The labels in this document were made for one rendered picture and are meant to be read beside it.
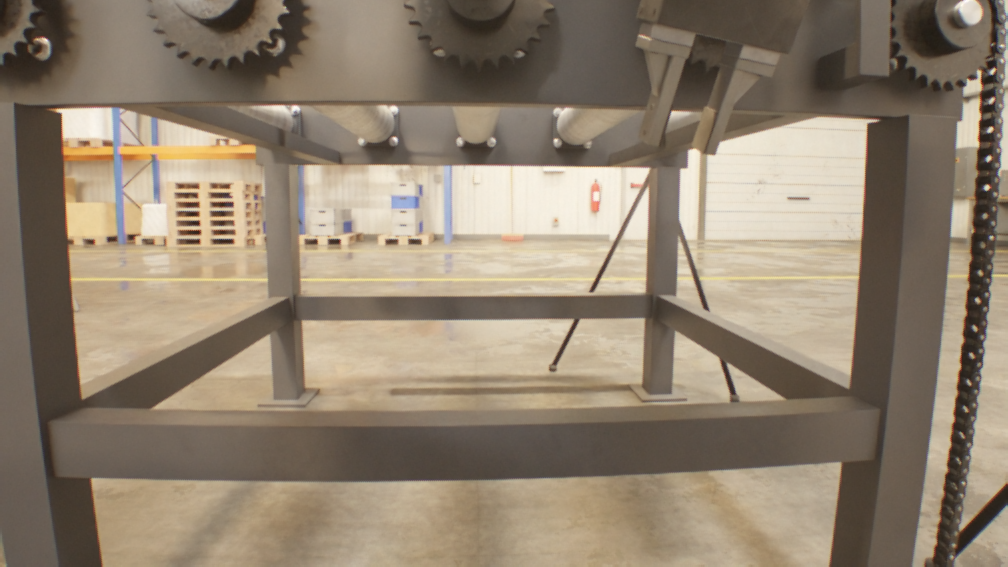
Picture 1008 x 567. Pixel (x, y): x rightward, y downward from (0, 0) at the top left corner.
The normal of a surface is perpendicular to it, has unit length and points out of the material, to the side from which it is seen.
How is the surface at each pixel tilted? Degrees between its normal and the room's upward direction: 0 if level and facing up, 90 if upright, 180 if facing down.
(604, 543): 0
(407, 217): 90
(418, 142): 90
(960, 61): 90
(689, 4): 114
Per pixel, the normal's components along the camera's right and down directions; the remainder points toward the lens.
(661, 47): 0.11, 0.48
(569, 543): 0.00, -1.00
